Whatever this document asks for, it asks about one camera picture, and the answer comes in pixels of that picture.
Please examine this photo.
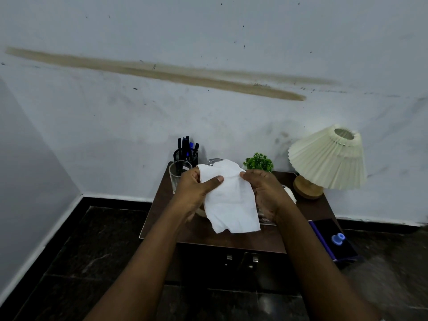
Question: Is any person's left hand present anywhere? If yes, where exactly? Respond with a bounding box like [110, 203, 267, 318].
[173, 167, 224, 223]

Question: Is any person's right hand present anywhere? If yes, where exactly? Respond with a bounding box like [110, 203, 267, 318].
[240, 170, 295, 222]

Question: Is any white paper tissue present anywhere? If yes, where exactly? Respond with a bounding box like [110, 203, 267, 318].
[197, 159, 261, 234]

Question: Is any person's right forearm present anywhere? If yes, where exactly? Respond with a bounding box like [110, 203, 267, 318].
[275, 202, 383, 321]

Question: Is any person's left forearm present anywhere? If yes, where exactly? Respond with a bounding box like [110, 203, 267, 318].
[83, 197, 192, 321]

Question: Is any small green potted plant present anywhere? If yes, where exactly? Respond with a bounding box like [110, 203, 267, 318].
[243, 152, 274, 173]

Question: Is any black mesh pen holder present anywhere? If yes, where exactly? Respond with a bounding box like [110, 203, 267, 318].
[173, 149, 199, 168]

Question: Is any clear drinking glass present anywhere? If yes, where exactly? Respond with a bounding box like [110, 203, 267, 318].
[169, 160, 193, 194]

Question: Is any bunch of pens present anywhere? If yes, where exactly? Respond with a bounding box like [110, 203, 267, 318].
[177, 136, 200, 163]

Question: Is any white crumpled tissue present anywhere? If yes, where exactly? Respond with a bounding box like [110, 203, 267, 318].
[282, 185, 297, 204]

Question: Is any dark brown wooden cabinet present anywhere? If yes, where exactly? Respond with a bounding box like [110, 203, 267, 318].
[139, 161, 342, 291]

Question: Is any cream pleated table lamp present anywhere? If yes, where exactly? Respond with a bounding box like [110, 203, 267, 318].
[288, 125, 368, 200]

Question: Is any black phone with blue grip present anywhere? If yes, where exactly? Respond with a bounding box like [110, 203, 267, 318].
[308, 218, 359, 263]

